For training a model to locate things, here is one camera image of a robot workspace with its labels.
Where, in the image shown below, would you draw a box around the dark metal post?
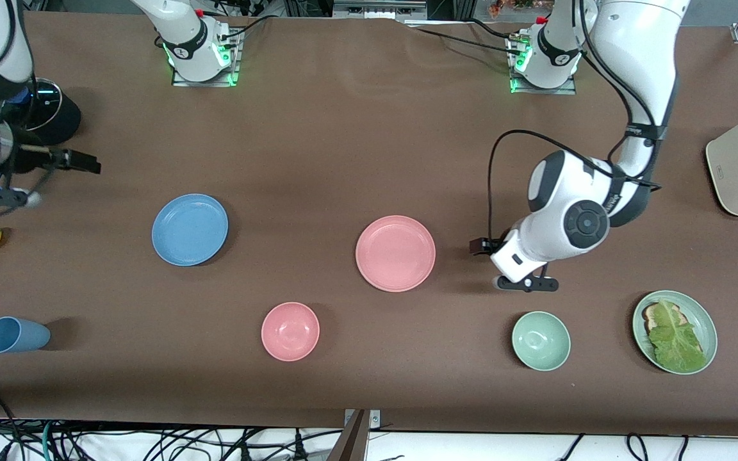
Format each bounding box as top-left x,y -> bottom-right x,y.
325,410 -> 370,461

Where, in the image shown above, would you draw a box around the orange and green decorations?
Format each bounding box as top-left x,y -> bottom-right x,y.
488,0 -> 559,17

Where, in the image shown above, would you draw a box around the grey metal frame block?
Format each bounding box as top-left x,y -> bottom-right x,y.
332,0 -> 429,21

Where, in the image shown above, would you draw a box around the green lettuce leaf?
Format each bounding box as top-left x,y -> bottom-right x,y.
648,299 -> 707,373

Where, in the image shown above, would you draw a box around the small pink bowl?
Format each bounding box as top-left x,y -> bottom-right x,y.
261,302 -> 320,362

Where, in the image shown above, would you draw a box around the glass lid with blue knob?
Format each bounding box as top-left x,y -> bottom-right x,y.
13,78 -> 62,132

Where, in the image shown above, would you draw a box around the blue plate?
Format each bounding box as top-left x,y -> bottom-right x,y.
151,193 -> 229,267

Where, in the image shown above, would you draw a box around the pink plate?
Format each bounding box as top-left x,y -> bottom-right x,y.
355,215 -> 437,293

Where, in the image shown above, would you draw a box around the small green bowl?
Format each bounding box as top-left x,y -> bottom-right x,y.
511,311 -> 571,372

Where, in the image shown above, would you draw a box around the green plate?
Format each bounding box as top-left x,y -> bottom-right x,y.
632,290 -> 718,375

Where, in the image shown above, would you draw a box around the black arm base cable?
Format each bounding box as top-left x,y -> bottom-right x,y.
407,24 -> 518,52
468,18 -> 520,40
218,16 -> 275,40

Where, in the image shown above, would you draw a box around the blue cup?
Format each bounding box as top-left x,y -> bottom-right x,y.
0,316 -> 51,354

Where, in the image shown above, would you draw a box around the toasted bread slice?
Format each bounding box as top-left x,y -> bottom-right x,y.
641,303 -> 684,334

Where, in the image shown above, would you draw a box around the small metal table bracket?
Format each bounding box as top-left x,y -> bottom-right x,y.
343,408 -> 382,431

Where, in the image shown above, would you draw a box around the black pot with blue handle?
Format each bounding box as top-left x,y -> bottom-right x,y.
0,77 -> 81,147

